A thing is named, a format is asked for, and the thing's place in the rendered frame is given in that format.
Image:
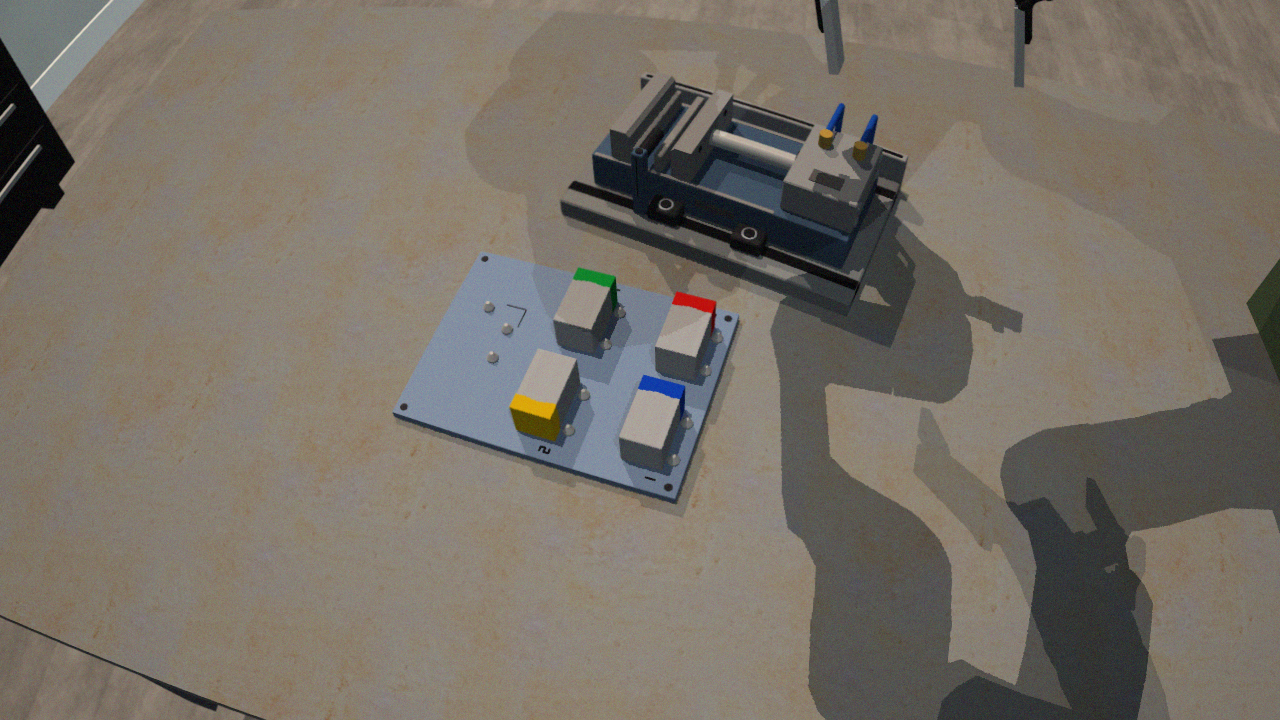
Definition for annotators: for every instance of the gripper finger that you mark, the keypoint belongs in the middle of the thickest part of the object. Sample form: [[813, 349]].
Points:
[[1023, 35], [829, 24]]

